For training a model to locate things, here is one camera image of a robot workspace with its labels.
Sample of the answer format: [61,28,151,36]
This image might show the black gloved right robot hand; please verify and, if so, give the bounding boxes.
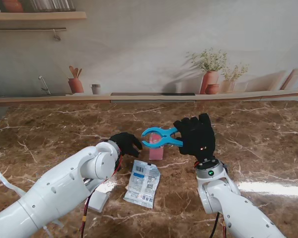
[173,113,217,162]

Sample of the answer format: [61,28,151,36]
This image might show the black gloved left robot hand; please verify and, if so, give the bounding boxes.
[110,132,143,158]

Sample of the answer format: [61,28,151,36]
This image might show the blue plastic bag clip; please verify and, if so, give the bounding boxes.
[141,126,184,149]

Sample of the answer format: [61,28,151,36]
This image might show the clear square bottle pink seasoning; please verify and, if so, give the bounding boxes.
[149,132,164,161]

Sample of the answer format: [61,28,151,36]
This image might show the blue white seasoning refill bag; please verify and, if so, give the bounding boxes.
[123,160,161,209]

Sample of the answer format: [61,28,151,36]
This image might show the white square bottle cap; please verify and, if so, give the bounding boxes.
[88,190,108,213]

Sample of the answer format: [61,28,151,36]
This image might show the small round terracotta pot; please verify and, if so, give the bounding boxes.
[205,83,221,95]

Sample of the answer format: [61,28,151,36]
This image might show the tall terracotta vase with flowers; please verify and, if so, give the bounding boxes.
[186,48,228,95]

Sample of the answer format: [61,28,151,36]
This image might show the pale vase with plant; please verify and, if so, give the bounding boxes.
[220,64,249,94]

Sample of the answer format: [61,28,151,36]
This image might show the grey mug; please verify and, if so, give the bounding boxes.
[90,83,102,95]

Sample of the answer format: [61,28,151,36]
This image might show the terracotta pot with wooden utensils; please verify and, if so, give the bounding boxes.
[68,65,85,94]

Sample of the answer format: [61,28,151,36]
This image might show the metal faucet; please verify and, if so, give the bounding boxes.
[38,75,52,95]

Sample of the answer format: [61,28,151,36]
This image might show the row of glass jars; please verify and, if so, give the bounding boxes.
[29,0,76,12]

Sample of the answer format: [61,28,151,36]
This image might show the orange pot on shelf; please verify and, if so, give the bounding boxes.
[2,0,24,13]

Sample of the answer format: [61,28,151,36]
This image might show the red black left arm cables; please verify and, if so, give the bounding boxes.
[79,153,123,238]

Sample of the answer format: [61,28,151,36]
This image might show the red black arm cables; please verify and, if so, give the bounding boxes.
[208,213,228,238]
[79,153,123,238]

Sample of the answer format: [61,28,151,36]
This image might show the red black right arm cables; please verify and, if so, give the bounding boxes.
[208,213,228,238]

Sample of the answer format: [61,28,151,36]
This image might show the metal hanging rail with hook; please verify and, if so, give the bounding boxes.
[0,27,67,42]

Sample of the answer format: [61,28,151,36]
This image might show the wooden wall shelf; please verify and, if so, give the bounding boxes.
[0,11,87,22]

